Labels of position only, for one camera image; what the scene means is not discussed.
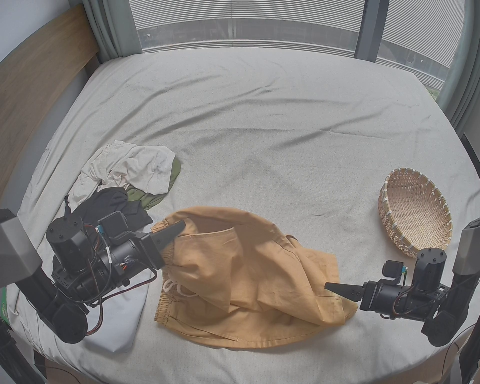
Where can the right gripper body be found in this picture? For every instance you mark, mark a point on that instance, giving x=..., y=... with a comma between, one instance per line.
x=382, y=298

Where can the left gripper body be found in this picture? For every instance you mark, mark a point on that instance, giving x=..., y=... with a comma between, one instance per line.
x=135, y=257

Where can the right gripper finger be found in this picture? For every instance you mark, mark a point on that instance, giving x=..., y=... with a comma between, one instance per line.
x=348, y=292

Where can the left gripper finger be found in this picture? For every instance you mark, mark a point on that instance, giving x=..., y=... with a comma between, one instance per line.
x=167, y=235

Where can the tan shorts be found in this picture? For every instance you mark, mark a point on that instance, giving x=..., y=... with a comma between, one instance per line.
x=243, y=270

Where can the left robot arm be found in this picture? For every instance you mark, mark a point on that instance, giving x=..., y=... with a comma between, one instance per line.
x=22, y=255

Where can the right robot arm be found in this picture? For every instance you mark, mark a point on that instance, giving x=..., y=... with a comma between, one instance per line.
x=465, y=255

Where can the olive green garment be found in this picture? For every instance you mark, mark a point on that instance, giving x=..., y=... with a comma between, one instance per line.
x=150, y=200

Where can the black garment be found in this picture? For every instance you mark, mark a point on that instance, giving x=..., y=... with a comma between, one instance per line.
x=112, y=200

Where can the pale grey garment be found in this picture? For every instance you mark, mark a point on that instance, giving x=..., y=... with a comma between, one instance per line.
x=120, y=322

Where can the white garment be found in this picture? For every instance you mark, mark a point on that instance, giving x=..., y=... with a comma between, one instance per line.
x=142, y=168

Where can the round woven basket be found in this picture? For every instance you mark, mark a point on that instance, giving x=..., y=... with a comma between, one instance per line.
x=412, y=213

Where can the bed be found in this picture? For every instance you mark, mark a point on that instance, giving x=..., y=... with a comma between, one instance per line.
x=262, y=112

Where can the green printed packet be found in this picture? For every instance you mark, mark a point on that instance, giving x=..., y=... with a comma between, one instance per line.
x=3, y=305

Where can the grey-green curtain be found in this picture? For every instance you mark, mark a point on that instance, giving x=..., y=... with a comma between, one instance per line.
x=112, y=30
x=463, y=75

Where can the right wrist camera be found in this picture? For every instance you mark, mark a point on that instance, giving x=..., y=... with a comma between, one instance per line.
x=392, y=270

